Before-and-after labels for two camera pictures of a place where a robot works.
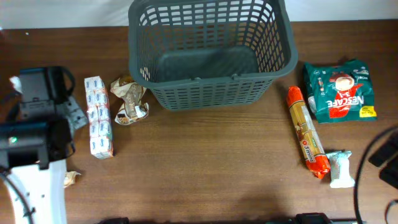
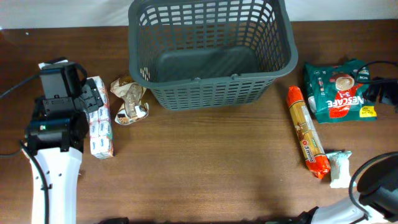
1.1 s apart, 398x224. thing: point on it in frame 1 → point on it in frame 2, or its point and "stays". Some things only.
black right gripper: x=384 y=155 → x=382 y=94
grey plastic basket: x=207 y=55 stays
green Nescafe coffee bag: x=340 y=92 stays
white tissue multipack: x=99 y=118 stays
